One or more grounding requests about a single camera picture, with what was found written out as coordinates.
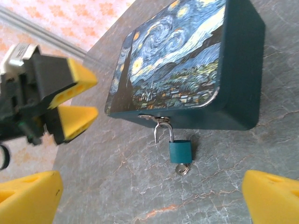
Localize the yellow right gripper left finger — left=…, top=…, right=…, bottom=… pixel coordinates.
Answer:
left=0, top=170, right=64, bottom=224

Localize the aluminium frame rail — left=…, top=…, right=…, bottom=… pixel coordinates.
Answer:
left=0, top=5, right=94, bottom=64

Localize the teal starry night box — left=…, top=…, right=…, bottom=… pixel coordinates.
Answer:
left=104, top=0, right=266, bottom=132

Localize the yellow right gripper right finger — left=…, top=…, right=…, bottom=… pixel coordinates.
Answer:
left=241, top=169, right=299, bottom=224

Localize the silver box hasp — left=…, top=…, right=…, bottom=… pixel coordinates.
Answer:
left=137, top=113, right=171, bottom=125

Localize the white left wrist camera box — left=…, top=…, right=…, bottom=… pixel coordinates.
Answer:
left=0, top=43, right=42, bottom=76

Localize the small silver key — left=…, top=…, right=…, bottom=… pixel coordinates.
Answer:
left=175, top=163, right=187, bottom=176

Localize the black cable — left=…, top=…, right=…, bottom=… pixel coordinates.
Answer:
left=0, top=144, right=11, bottom=171

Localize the small teal padlock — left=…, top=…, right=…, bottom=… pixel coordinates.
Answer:
left=153, top=122, right=193, bottom=164

